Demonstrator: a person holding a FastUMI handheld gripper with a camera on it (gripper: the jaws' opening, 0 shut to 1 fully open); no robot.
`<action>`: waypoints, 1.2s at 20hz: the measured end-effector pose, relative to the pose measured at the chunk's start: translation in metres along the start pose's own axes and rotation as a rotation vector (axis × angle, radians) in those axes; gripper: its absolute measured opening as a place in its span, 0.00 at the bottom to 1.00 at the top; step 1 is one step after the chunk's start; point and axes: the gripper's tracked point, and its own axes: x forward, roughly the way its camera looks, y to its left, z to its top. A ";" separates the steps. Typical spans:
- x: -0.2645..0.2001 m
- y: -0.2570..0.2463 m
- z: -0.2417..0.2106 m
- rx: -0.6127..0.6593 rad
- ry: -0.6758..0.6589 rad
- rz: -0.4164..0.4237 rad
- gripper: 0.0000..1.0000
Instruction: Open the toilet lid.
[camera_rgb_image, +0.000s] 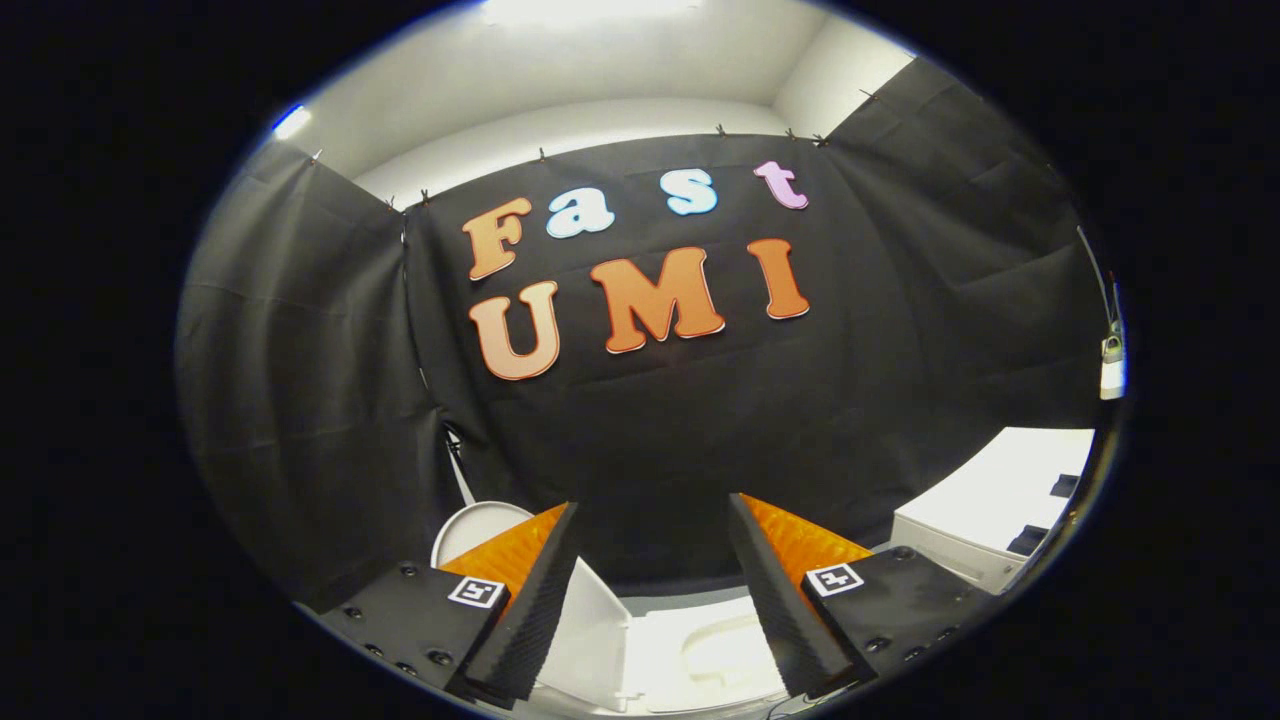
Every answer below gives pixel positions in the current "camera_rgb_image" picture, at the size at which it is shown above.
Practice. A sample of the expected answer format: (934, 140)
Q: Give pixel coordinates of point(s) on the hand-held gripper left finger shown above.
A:
(540, 600)

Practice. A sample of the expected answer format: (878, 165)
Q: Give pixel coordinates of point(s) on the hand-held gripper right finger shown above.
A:
(775, 600)

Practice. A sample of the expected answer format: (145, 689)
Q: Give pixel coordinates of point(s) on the backdrop stand pole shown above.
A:
(462, 480)

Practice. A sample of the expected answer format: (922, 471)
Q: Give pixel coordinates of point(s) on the black backdrop cloth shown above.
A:
(700, 430)

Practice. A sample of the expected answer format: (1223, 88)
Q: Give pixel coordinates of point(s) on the white drawer cabinet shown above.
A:
(990, 490)

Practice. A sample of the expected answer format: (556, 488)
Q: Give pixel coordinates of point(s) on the white side table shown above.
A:
(1112, 382)

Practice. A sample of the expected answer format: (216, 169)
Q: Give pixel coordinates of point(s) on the roll of tape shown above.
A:
(1111, 349)

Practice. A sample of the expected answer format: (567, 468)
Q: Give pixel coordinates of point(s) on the row of cloth clips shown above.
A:
(542, 155)

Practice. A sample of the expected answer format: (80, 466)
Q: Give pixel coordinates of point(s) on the thin metal pole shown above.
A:
(1097, 270)

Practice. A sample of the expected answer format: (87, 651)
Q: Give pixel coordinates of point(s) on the ceiling light strip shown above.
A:
(292, 122)

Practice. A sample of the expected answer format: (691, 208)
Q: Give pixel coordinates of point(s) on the ceiling light panel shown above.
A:
(590, 10)

